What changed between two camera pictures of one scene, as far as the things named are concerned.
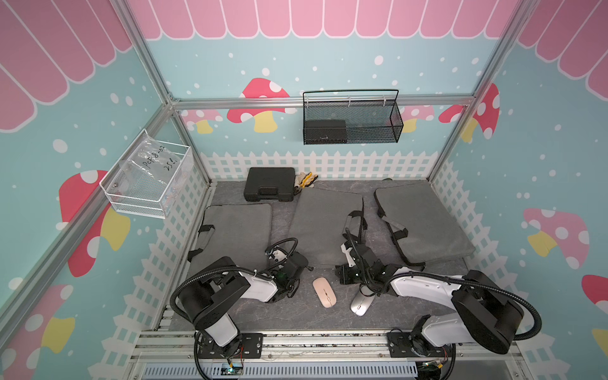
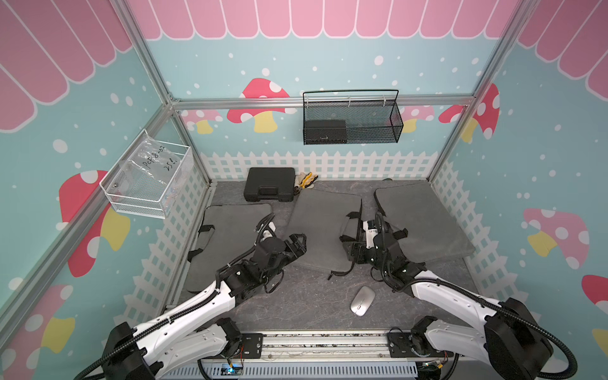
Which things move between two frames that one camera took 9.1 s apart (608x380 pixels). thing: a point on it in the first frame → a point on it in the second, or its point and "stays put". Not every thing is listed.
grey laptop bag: x=316 y=222 stays put
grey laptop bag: x=423 y=229 stays put
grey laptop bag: x=240 y=232 stays put
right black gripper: x=343 y=268 → x=355 y=245
